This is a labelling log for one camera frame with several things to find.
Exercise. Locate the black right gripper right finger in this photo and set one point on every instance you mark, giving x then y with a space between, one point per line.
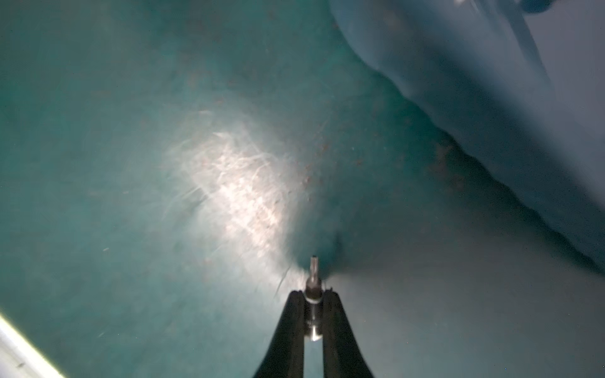
342 357

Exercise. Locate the blue plastic storage box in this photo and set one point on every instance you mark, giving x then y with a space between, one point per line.
475 70

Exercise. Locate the silver socket bit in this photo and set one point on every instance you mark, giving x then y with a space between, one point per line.
313 294

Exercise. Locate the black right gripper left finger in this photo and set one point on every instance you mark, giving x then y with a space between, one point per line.
285 355

